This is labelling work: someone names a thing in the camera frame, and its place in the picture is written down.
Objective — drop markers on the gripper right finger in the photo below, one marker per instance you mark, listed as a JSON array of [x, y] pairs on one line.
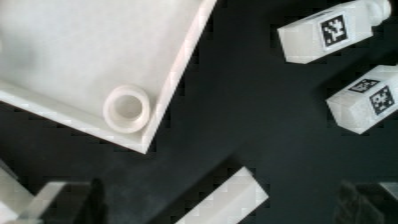
[[367, 203]]

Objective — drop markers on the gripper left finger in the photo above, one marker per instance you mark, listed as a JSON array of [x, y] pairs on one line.
[[69, 203]]

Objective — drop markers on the white square tabletop panel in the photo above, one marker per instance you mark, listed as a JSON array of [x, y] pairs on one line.
[[93, 58]]

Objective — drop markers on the white table leg, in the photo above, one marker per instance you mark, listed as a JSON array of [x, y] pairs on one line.
[[365, 102], [335, 28]]

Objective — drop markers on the white table leg, far left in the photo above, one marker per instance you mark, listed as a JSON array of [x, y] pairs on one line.
[[335, 28]]

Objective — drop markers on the white obstacle fence wall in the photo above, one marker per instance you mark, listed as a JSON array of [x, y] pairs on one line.
[[232, 202]]

